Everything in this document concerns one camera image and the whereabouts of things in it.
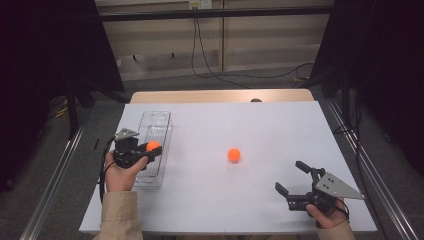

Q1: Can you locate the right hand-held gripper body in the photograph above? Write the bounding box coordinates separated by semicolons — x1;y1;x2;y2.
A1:
286;166;365;214

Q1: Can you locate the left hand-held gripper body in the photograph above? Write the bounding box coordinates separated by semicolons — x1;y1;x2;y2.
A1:
112;127;149;170

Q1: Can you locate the clear plastic container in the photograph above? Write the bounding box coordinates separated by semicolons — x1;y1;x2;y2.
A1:
133;110;174;188

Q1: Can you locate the person's left hand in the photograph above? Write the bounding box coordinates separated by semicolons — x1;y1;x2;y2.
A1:
104;151;149;193

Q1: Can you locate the person's right hand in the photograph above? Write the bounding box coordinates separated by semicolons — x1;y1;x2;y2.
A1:
305;198;349;230

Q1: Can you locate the white table board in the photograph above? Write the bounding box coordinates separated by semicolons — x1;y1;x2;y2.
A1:
78;101;378;234

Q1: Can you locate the black stand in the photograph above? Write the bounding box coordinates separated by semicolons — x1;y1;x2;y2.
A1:
319;66;361;134
64;79;131;141

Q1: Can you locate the wooden table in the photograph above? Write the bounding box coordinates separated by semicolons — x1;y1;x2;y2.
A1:
129;88;315;104

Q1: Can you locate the black curtain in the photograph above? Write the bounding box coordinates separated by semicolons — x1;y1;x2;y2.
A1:
0;0;126;191
311;0;424;174

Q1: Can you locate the black horizontal bar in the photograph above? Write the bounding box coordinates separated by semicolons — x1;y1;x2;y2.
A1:
98;6;334;23

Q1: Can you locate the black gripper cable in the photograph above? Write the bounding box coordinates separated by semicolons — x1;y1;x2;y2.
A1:
98;136;117;204
334;199;351;223

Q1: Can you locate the metal floor rail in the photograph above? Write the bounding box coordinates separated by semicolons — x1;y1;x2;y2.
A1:
18;113;91;240
324;98;421;240

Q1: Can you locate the black wall cable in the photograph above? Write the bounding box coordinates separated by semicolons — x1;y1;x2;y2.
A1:
195;16;315;80
190;8;251;90

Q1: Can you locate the white wall socket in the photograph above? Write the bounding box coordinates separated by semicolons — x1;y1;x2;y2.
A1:
188;0;213;10

